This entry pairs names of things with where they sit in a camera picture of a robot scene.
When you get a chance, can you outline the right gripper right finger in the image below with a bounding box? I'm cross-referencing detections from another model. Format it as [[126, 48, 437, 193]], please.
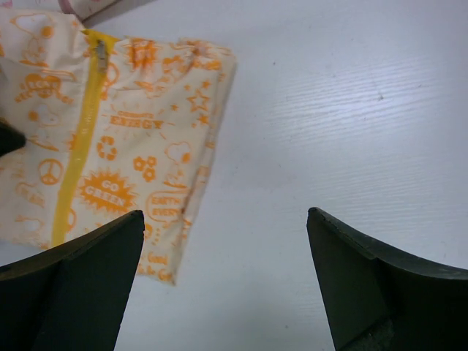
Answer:
[[307, 208, 467, 350]]

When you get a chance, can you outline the pink patterned folded garment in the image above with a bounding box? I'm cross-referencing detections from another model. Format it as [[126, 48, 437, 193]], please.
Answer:
[[58, 0, 158, 23]]

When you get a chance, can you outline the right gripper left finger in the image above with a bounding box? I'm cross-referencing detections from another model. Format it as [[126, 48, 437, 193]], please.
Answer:
[[1, 210, 145, 350]]

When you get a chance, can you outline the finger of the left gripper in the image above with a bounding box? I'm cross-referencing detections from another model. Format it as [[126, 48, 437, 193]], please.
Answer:
[[0, 121, 26, 157]]

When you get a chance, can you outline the orange patterned garment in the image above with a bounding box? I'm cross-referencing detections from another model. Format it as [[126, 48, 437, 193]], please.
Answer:
[[1, 8, 236, 284]]

